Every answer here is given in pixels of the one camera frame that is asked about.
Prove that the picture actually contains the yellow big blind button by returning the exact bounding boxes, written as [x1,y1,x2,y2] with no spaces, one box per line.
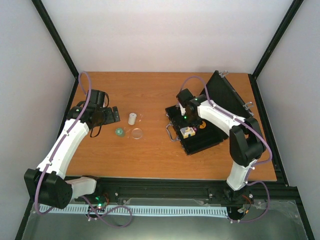
[199,121,206,129]

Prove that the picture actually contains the controller circuit board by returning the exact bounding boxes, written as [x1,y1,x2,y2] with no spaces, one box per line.
[237,193,253,215]
[87,192,110,213]

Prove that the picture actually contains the black aluminium frame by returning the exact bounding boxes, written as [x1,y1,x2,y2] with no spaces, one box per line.
[24,0,315,240]

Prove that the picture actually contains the clear dealer button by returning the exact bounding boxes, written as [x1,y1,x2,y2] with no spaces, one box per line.
[131,128,144,140]

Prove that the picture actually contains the right controller circuit board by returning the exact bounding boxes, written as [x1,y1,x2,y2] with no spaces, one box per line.
[237,193,253,215]

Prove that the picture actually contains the green poker chip stack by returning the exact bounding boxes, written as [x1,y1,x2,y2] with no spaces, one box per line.
[115,127,126,137]

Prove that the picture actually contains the left controller circuit board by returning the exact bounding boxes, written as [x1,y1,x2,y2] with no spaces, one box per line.
[87,192,110,213]

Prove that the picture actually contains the black poker set case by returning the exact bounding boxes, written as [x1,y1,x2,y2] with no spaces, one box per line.
[165,70,254,155]

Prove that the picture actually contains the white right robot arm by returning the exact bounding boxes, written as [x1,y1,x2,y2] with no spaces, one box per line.
[172,89,270,202]

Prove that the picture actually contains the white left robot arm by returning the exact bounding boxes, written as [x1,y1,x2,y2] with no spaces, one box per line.
[24,89,120,209]

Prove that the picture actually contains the white slotted cable duct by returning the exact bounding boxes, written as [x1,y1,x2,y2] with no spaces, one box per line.
[50,204,228,218]

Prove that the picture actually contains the playing card deck box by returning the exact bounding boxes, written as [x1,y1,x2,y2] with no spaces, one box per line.
[180,126,196,139]

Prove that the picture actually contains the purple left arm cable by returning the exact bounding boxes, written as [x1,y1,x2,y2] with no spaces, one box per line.
[34,71,133,228]

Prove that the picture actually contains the white poker chip stack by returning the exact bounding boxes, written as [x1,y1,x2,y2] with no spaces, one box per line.
[128,112,137,126]

